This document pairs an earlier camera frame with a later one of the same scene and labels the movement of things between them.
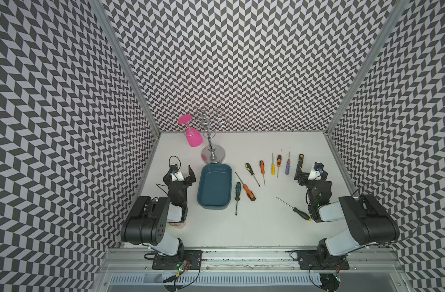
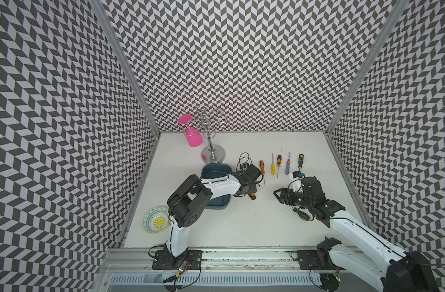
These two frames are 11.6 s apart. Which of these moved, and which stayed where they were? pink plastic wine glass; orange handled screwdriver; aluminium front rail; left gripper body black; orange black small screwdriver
Moved: left gripper body black
Stayed: aluminium front rail; orange handled screwdriver; pink plastic wine glass; orange black small screwdriver
